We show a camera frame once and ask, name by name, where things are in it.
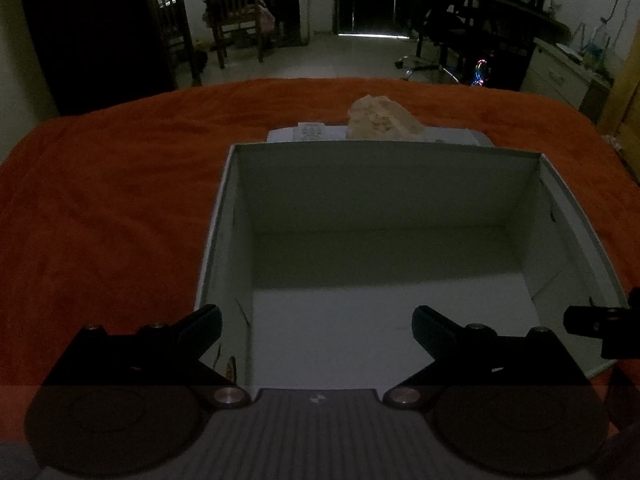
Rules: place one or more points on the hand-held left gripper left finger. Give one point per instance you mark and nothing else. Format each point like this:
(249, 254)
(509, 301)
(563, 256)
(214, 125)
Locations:
(207, 322)

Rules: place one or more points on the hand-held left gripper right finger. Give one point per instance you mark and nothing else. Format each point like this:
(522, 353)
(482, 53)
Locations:
(425, 322)

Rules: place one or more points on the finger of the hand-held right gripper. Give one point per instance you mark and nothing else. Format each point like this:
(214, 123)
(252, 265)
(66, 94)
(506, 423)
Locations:
(582, 319)

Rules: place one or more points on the white cardboard box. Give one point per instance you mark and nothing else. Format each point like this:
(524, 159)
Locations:
(380, 260)

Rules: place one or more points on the beige cloth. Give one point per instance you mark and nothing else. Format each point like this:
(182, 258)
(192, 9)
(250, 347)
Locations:
(382, 119)

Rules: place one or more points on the white remote control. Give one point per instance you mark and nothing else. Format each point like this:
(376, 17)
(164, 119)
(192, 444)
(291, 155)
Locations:
(311, 131)

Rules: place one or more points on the orange blanket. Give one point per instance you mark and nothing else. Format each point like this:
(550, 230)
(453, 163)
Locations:
(100, 200)

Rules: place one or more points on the white box lid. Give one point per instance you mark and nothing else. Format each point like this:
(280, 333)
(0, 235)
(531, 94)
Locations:
(450, 136)

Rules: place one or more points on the yellow wooden cabinet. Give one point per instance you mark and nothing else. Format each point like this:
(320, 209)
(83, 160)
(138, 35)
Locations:
(625, 95)

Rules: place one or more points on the white cabinet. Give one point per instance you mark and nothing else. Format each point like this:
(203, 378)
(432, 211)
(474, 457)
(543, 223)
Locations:
(555, 72)

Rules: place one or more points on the computer tower with coloured lights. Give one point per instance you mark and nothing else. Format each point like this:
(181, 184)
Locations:
(481, 72)

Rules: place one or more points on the black office chair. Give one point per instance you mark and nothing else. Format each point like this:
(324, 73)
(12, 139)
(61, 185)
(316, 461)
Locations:
(440, 35)

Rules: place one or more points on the pink cloth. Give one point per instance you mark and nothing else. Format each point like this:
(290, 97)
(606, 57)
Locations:
(266, 19)

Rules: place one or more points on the wooden chair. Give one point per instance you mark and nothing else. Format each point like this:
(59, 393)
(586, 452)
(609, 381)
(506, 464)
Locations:
(230, 7)
(167, 15)

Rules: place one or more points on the dark desk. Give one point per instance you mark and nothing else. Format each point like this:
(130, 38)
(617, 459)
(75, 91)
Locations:
(510, 15)

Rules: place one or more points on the dark wardrobe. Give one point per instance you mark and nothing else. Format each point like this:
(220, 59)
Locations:
(85, 30)

